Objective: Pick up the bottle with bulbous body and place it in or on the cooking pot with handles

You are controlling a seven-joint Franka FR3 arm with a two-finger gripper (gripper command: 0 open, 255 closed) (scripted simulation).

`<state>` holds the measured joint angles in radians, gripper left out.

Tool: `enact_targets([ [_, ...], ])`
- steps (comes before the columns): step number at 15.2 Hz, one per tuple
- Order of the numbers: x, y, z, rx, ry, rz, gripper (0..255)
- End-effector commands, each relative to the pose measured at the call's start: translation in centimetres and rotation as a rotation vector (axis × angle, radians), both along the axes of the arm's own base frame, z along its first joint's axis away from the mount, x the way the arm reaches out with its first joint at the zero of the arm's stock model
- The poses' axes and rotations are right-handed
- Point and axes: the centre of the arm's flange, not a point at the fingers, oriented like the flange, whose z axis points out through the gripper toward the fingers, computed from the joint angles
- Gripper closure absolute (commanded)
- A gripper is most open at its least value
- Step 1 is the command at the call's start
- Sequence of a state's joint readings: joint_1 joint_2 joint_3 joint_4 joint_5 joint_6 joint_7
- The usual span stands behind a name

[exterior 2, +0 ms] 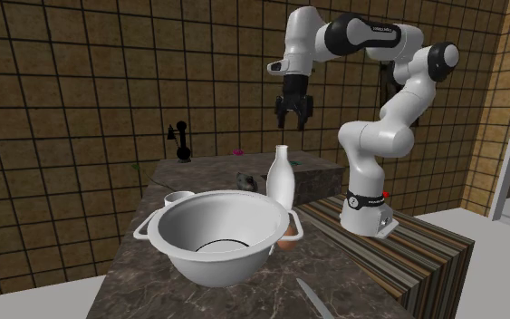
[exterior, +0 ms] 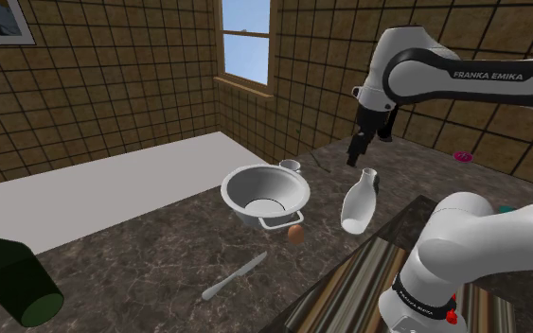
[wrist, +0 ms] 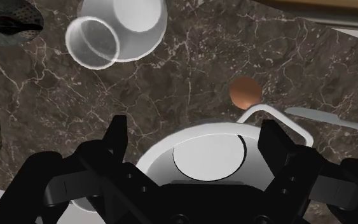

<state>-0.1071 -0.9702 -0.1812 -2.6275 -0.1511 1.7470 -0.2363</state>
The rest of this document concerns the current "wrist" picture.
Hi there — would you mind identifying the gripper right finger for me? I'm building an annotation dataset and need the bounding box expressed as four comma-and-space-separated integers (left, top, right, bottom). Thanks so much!
257, 119, 358, 224

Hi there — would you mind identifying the white bowl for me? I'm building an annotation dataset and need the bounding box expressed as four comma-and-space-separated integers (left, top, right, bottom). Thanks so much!
77, 0, 169, 63

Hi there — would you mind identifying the copper round ball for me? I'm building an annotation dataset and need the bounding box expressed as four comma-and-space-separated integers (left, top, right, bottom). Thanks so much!
228, 76, 263, 111

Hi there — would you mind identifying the grey knife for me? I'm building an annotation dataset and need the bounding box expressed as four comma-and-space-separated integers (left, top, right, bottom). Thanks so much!
284, 106, 358, 137

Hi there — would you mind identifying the clear glass cup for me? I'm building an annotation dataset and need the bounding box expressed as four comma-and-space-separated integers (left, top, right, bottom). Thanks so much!
65, 16, 121, 71

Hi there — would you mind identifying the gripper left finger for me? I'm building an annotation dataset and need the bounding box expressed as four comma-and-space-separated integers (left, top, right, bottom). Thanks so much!
0, 115, 155, 224

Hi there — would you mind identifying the dark speckled grey bowl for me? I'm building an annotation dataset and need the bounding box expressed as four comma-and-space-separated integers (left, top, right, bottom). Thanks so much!
0, 0, 45, 46

